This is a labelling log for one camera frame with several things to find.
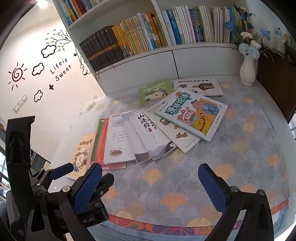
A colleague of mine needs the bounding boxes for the blue white artificial flowers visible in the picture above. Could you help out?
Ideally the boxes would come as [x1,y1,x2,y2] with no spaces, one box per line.
[224,3,287,61]

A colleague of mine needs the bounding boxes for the white book grey text columns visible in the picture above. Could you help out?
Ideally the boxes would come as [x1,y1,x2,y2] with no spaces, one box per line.
[103,113,137,165]

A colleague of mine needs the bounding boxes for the light green illustrated book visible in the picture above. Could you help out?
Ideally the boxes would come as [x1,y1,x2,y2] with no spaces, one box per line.
[138,79,175,107]

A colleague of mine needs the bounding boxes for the row of white blue books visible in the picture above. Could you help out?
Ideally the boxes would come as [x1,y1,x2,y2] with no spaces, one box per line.
[161,6,252,45]

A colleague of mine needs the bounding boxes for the bear swing wall decal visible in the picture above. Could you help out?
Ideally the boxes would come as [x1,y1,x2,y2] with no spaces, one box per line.
[77,42,91,76]

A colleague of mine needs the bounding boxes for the red book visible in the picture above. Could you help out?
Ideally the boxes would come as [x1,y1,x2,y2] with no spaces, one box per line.
[95,118,109,165]

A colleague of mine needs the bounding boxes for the ginkgo patterned tablecloth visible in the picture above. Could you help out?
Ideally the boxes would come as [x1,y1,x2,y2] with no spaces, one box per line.
[47,77,292,241]

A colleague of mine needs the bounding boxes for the white ceramic vase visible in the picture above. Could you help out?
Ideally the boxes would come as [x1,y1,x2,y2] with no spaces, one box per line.
[239,54,258,87]

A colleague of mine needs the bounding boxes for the orange illustrated book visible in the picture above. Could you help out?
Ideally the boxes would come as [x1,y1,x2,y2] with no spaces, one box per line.
[67,133,96,180]

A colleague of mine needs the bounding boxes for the row of yellow books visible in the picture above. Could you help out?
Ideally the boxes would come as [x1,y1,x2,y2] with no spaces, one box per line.
[111,11,167,58]

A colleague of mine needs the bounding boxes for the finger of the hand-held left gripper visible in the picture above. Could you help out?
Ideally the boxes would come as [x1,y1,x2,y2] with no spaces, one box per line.
[87,173,115,212]
[31,163,74,186]

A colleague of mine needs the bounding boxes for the brown wooden cabinet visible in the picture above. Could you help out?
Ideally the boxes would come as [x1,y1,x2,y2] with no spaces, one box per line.
[254,42,296,123]

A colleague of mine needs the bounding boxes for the black lettering wall decal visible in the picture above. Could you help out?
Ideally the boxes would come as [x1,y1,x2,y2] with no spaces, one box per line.
[50,58,73,82]

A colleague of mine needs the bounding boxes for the white teal cartoon book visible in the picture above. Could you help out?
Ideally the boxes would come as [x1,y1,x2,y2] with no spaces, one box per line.
[154,89,228,143]

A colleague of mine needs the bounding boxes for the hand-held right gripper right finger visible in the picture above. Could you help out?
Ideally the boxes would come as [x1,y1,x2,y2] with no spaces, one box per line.
[198,163,278,241]

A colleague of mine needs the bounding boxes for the white book brown-robed man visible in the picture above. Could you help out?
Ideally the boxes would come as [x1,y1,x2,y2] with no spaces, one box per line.
[173,78,225,96]

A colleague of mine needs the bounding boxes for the tree branch wall decal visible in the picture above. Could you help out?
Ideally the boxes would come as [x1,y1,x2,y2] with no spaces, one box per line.
[44,29,73,54]

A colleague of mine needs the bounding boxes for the dark green book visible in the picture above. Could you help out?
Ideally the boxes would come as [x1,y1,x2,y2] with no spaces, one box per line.
[90,119,103,163]

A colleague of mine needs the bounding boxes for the row of black books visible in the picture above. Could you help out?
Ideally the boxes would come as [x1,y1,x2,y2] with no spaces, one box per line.
[79,26,125,72]

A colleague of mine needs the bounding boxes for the row of thin colourful books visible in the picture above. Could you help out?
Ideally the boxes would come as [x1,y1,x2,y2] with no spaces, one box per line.
[55,0,104,26]

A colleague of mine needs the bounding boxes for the red sun wall decal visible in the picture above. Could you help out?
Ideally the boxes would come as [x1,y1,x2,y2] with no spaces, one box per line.
[8,62,28,91]

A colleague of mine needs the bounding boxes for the white bookshelf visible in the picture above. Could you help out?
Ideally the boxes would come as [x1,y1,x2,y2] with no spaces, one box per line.
[52,0,255,96]

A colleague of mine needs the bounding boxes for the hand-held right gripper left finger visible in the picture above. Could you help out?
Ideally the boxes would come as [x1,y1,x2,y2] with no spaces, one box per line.
[25,163,102,241]

